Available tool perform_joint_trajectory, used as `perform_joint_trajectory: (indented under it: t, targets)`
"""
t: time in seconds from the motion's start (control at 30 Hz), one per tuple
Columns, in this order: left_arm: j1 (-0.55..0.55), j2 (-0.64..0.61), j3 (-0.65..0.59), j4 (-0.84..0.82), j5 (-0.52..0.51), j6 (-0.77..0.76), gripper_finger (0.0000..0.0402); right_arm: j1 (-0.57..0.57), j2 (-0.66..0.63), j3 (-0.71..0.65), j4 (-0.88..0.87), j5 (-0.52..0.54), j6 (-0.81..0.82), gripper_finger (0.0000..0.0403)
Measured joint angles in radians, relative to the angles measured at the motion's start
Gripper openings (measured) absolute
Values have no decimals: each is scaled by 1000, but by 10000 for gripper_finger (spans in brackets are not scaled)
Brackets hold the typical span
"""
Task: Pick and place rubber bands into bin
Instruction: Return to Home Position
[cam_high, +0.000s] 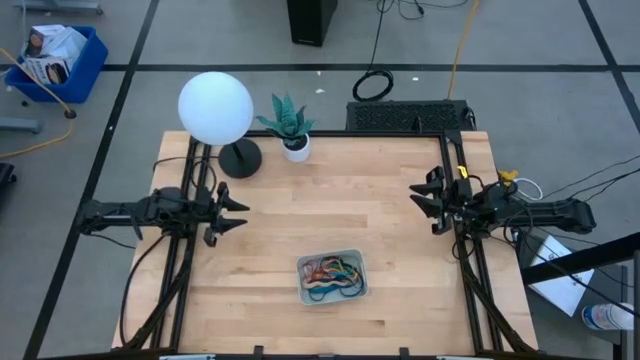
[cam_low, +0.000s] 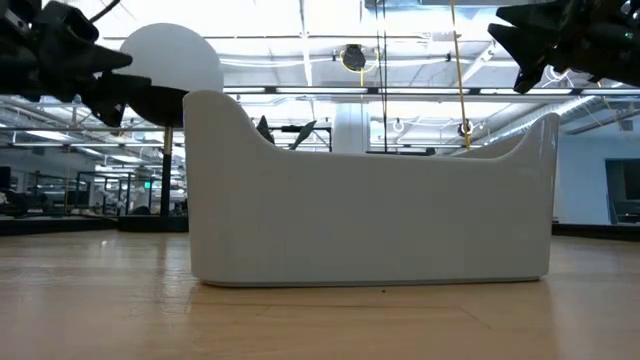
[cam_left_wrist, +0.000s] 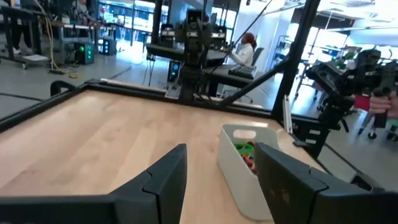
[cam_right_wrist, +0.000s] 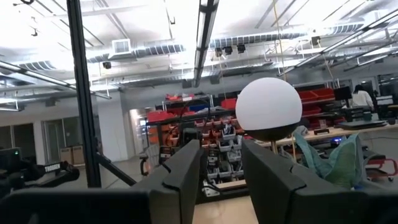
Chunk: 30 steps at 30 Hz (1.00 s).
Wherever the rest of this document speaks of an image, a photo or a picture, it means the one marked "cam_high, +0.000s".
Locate large tan rubber band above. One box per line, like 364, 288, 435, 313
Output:
301, 272, 361, 294

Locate black computer tower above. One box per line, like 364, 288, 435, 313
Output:
286, 0, 339, 48

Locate grey metal bar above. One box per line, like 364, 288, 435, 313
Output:
0, 118, 41, 134
17, 1, 105, 15

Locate white bottle blue cap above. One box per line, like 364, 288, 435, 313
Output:
581, 302, 635, 332

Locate black metal bar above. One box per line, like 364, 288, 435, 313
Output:
520, 231, 640, 286

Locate yellow floor cable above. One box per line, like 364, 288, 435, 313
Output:
446, 0, 481, 100
0, 47, 76, 160

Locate black floor cable tangle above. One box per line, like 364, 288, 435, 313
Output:
375, 0, 474, 21

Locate black rubber band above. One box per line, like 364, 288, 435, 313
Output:
324, 256, 367, 299

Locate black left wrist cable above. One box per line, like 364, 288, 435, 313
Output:
192, 159, 219, 196

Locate black coiled cable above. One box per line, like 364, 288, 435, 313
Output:
352, 69, 395, 103

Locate green plant in white pot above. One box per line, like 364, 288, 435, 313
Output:
255, 93, 315, 164

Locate white plastic bin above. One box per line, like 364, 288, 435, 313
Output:
293, 248, 371, 307

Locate white globe lamp black stand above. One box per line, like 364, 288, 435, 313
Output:
177, 71, 263, 180

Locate white printed sheet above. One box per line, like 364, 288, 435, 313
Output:
527, 234, 596, 317

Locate black lamp cable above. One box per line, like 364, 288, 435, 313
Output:
152, 155, 221, 174

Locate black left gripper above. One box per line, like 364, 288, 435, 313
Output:
197, 180, 251, 248

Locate white printed carton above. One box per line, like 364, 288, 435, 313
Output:
22, 57, 71, 85
24, 23, 89, 64

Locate black floor object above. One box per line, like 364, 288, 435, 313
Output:
0, 163, 17, 201

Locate rubber bands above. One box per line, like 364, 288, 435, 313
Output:
305, 269, 365, 304

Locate white coiled cable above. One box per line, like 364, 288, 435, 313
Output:
514, 177, 545, 202

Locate black vented computer case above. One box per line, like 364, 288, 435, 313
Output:
345, 99, 476, 134

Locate blue plastic crate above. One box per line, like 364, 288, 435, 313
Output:
4, 24, 110, 105

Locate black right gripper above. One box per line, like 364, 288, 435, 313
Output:
408, 165, 475, 237

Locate black arm base cable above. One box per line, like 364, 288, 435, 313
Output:
118, 233, 169, 347

